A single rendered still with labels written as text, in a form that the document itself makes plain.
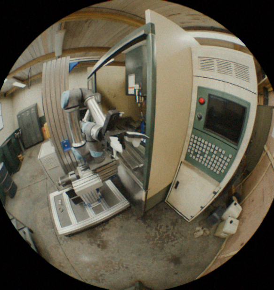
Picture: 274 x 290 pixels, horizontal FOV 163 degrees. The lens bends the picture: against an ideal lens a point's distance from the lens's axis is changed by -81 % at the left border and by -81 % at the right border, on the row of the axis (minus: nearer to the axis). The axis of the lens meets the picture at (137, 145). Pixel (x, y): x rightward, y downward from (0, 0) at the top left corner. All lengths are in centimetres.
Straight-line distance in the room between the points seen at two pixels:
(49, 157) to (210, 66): 151
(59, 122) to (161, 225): 179
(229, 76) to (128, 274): 224
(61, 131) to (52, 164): 32
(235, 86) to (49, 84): 135
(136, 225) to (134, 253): 49
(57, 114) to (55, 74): 36
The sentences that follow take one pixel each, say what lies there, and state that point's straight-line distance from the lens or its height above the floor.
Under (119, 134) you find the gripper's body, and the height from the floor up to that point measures 146.
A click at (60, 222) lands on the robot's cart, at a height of 21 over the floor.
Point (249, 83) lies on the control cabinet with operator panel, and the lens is 86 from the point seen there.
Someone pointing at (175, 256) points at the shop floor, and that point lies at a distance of 172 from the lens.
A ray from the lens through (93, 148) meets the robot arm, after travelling 57.
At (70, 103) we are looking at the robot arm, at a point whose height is 159.
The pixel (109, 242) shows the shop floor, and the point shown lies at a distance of 167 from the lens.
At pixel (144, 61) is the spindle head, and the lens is 151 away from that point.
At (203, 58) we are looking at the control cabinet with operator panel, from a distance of 96.
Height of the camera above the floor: 162
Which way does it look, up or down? 30 degrees down
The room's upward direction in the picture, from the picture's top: straight up
